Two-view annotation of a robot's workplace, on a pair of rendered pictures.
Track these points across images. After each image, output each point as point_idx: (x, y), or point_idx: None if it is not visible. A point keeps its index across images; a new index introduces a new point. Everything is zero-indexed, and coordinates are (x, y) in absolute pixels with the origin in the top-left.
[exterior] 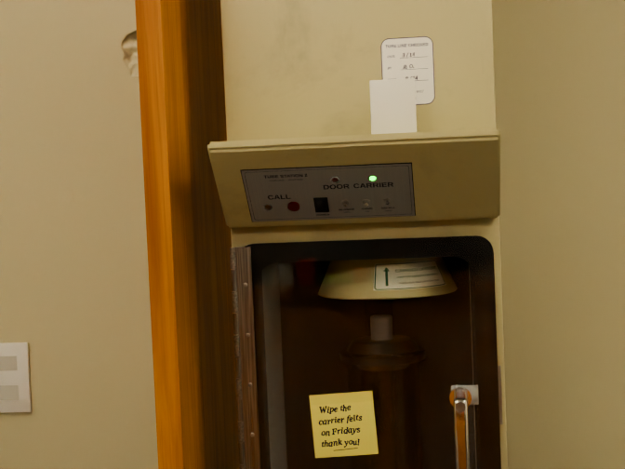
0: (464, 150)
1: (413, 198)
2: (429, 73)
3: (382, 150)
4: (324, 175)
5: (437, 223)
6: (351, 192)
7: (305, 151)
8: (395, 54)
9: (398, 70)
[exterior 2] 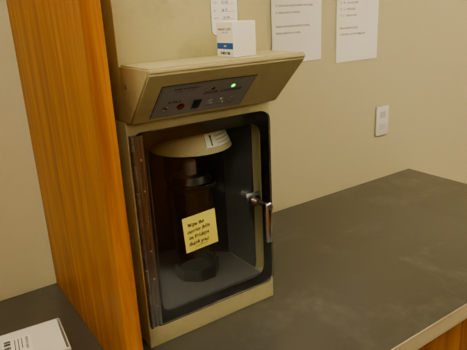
0: (285, 65)
1: (244, 94)
2: (235, 14)
3: (248, 68)
4: (208, 85)
5: (240, 106)
6: (217, 94)
7: (207, 71)
8: (217, 1)
9: (219, 12)
